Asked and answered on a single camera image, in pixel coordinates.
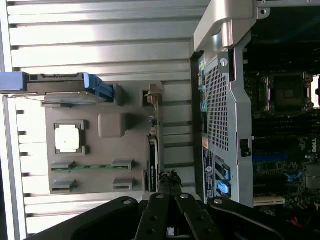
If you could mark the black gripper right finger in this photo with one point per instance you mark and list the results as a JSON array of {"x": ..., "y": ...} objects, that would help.
[{"x": 197, "y": 220}]

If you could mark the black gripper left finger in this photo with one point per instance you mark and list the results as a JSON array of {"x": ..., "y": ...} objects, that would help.
[{"x": 150, "y": 217}]

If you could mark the blue case latch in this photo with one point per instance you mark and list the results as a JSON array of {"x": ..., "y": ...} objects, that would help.
[{"x": 223, "y": 187}]

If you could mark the white expansion slot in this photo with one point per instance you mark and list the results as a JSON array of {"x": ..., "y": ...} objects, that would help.
[{"x": 268, "y": 200}]

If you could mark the green RAM stick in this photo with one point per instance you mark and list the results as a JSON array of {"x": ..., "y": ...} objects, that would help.
[{"x": 92, "y": 167}]

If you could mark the grey parts rack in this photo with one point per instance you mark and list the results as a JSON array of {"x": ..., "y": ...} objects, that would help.
[{"x": 112, "y": 150}]

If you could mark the black case lock knob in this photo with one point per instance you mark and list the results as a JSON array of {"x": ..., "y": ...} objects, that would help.
[{"x": 245, "y": 147}]

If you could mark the green motherboard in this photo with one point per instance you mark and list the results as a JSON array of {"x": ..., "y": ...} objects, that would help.
[{"x": 275, "y": 170}]

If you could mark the blue expansion slot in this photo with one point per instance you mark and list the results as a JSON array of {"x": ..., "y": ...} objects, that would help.
[{"x": 270, "y": 157}]

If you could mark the blue slot clip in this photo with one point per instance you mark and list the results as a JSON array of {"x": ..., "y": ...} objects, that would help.
[{"x": 293, "y": 177}]

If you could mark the black open PC case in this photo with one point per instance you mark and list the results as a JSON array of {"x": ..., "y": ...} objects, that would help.
[{"x": 232, "y": 112}]

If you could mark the silver CPU chip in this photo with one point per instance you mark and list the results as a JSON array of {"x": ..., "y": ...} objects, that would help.
[{"x": 67, "y": 139}]

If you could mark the grey chipset heatsink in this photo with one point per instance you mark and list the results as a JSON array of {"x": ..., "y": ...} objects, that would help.
[{"x": 313, "y": 176}]

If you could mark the CPU socket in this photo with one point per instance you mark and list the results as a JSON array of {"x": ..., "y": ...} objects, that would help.
[{"x": 287, "y": 95}]

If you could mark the hard disk blue caddy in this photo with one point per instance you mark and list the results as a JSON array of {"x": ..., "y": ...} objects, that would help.
[{"x": 55, "y": 86}]

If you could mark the metal socket cover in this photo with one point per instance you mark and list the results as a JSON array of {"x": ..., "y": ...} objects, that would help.
[{"x": 316, "y": 90}]

